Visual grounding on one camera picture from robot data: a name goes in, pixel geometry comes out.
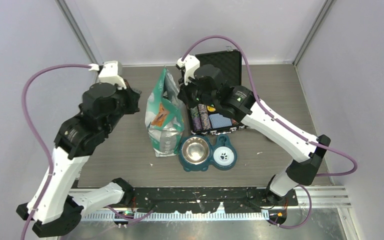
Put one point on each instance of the green pet food bag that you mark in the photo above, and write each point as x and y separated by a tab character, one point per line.
163	116

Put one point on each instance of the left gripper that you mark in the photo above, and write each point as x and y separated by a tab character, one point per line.
133	97

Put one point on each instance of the teal double pet bowl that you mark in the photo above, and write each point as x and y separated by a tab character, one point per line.
196	153

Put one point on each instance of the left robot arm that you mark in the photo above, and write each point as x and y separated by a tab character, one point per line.
53	210

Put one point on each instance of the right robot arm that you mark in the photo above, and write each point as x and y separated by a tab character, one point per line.
307	150

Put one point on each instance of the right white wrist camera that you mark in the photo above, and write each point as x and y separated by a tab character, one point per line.
188	66

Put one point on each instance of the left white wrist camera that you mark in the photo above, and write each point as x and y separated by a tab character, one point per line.
110	72

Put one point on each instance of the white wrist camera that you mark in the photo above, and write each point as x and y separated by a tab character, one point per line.
188	66
110	72

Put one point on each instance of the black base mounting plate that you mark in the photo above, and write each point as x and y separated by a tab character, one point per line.
201	200

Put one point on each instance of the yellow big blind button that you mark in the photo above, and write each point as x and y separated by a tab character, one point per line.
210	109

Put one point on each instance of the black poker chip case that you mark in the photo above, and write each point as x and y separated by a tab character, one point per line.
230	63

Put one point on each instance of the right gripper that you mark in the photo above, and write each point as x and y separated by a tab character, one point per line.
184	93

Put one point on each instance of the blue card deck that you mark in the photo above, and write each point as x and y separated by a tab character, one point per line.
219	121

